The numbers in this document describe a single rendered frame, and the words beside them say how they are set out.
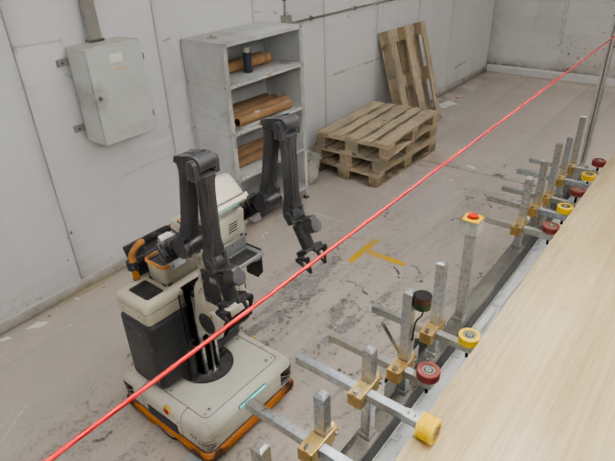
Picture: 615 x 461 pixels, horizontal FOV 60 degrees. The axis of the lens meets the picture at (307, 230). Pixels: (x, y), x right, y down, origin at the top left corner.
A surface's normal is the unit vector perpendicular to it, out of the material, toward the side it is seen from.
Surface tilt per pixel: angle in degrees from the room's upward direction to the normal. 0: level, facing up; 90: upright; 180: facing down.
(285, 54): 90
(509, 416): 0
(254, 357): 0
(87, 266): 90
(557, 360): 0
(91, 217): 90
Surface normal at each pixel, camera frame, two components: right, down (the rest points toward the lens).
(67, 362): -0.04, -0.87
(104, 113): 0.79, 0.29
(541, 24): -0.62, 0.41
